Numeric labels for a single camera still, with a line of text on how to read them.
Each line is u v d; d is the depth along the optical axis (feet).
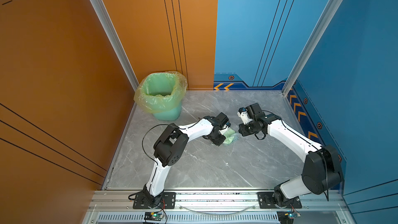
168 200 2.39
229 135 2.88
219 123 2.48
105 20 2.67
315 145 1.52
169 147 1.76
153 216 2.31
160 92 3.37
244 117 2.61
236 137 3.08
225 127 2.67
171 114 3.24
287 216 2.30
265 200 2.38
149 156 1.75
